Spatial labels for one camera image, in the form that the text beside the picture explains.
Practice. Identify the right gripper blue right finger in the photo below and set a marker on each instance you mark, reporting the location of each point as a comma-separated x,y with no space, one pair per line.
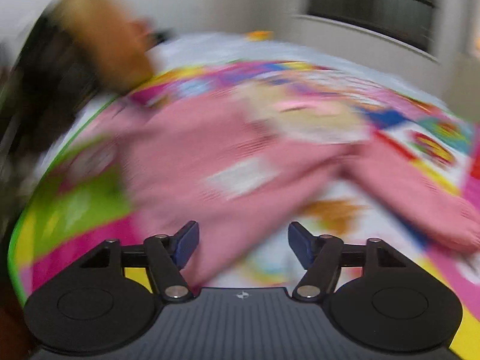
320,257

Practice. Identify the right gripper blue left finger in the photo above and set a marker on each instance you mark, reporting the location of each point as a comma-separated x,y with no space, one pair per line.
167,256

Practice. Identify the pink knitted sweater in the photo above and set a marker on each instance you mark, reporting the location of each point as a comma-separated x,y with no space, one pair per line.
202,159

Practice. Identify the colourful cartoon play mat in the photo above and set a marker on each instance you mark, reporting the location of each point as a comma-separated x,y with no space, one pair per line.
69,214

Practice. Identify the white bed sheet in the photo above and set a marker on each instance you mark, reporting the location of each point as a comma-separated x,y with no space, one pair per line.
218,48

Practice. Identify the person's bare leg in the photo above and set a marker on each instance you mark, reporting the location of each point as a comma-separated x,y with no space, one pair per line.
115,43

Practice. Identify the small orange toy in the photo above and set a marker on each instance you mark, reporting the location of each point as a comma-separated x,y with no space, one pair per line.
260,35

